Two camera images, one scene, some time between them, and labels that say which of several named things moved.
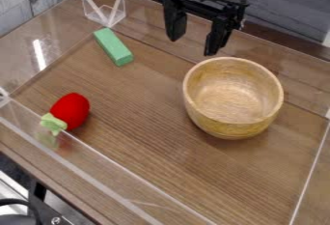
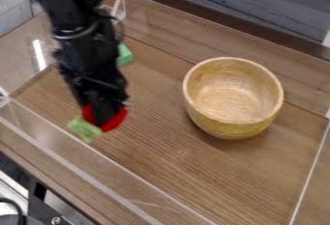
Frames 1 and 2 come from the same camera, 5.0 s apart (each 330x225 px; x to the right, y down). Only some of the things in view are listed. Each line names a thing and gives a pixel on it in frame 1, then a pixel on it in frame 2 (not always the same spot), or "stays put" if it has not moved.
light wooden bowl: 233,97 stays put
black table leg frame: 46,213 stays put
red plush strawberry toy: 68,113 -> 122,115
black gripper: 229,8 -> 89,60
